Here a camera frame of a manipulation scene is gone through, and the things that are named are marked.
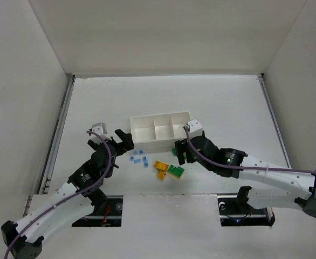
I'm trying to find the yellow sloped lego brick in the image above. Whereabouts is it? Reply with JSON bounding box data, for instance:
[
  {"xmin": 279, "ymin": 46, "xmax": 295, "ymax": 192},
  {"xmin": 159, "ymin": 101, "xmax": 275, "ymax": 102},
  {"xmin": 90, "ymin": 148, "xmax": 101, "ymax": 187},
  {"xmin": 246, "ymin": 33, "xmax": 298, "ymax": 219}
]
[{"xmin": 154, "ymin": 161, "xmax": 169, "ymax": 172}]

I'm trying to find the small orange lego brick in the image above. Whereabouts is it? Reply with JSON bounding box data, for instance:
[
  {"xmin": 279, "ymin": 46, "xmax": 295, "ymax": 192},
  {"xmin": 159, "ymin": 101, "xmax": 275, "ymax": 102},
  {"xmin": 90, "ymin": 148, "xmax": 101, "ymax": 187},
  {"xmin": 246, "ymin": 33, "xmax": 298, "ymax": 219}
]
[{"xmin": 157, "ymin": 171, "xmax": 167, "ymax": 181}]

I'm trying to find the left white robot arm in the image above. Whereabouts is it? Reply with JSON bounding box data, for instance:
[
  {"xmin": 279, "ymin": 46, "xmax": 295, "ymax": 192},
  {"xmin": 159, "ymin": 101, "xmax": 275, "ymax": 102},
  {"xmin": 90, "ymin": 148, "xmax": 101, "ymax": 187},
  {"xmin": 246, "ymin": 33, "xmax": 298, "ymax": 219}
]
[{"xmin": 1, "ymin": 126, "xmax": 134, "ymax": 258}]

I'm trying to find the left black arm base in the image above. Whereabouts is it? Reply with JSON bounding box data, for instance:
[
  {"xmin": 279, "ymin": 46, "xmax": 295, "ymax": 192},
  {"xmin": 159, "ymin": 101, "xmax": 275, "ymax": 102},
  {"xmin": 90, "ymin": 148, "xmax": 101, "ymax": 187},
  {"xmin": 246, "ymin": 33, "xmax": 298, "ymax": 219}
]
[{"xmin": 72, "ymin": 189, "xmax": 123, "ymax": 228}]

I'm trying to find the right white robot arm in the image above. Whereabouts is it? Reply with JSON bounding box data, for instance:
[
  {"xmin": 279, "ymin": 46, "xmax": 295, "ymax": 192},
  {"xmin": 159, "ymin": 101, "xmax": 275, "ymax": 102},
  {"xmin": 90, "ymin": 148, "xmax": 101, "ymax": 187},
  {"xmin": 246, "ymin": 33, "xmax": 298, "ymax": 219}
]
[{"xmin": 175, "ymin": 134, "xmax": 316, "ymax": 218}]

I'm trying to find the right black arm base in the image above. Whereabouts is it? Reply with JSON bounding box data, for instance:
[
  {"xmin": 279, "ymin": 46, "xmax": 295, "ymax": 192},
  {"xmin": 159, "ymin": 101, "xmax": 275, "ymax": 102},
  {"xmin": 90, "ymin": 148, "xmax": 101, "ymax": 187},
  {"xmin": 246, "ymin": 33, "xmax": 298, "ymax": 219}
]
[{"xmin": 217, "ymin": 186, "xmax": 276, "ymax": 227}]

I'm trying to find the green yellow stacked lego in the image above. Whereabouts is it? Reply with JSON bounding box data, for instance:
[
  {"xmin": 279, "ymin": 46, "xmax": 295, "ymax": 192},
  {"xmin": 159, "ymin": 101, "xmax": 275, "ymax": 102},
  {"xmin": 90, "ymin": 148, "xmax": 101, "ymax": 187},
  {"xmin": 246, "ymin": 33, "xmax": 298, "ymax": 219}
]
[{"xmin": 167, "ymin": 165, "xmax": 184, "ymax": 179}]

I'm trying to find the white three-compartment bin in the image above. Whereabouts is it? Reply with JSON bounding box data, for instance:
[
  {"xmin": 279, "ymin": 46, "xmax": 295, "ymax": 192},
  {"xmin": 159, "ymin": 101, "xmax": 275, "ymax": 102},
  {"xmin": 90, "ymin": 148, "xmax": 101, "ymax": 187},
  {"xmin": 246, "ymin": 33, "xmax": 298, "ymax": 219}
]
[{"xmin": 130, "ymin": 112, "xmax": 190, "ymax": 151}]

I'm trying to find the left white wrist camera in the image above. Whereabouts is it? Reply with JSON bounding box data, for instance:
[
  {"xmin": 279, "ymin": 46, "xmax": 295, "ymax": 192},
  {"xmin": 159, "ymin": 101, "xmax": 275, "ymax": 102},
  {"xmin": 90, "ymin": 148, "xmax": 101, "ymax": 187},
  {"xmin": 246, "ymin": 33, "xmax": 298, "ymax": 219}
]
[{"xmin": 90, "ymin": 122, "xmax": 108, "ymax": 137}]

